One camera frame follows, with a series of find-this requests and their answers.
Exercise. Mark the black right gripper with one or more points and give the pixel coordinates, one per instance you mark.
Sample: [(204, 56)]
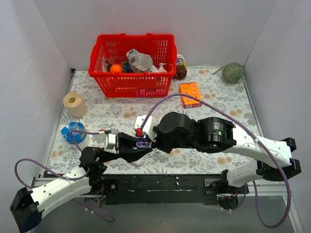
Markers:
[(157, 140)]

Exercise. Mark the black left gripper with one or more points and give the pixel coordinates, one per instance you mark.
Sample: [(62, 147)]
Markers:
[(120, 144)]

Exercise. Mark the lavender earbud charging case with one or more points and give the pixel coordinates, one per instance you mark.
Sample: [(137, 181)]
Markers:
[(143, 143)]

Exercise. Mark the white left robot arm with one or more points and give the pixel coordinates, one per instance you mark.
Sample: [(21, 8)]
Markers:
[(31, 205)]

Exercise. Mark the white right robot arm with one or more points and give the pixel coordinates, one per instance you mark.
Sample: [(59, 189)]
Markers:
[(270, 160)]

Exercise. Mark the white earbud charging case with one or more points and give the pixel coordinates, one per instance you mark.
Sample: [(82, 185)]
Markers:
[(139, 162)]

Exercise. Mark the blue wrapped tissue roll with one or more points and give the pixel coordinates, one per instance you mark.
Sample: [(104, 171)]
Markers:
[(82, 139)]

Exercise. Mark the orange snack box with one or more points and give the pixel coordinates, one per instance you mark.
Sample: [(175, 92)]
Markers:
[(191, 89)]

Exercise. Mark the beige paper roll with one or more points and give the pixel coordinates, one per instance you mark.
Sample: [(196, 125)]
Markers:
[(75, 104)]

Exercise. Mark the white pump bottle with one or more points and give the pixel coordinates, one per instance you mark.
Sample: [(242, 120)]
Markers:
[(161, 68)]

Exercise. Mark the brown jar with label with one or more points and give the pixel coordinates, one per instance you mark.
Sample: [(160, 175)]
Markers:
[(181, 68)]

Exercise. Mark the floral patterned table mat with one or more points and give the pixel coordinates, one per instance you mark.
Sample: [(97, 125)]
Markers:
[(119, 115)]

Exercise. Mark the dark green toy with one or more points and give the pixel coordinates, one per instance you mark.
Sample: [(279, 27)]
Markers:
[(126, 67)]

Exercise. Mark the orange fruit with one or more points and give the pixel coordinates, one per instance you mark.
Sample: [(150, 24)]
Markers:
[(116, 68)]

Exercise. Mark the red plastic shopping basket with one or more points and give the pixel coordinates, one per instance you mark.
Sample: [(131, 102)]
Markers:
[(113, 47)]

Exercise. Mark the grey crumpled bag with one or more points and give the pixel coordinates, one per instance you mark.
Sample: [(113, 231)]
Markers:
[(139, 62)]

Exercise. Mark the green melon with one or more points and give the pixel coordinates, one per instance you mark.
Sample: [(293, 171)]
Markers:
[(231, 73)]

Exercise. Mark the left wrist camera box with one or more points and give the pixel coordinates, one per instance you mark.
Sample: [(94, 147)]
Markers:
[(110, 143)]

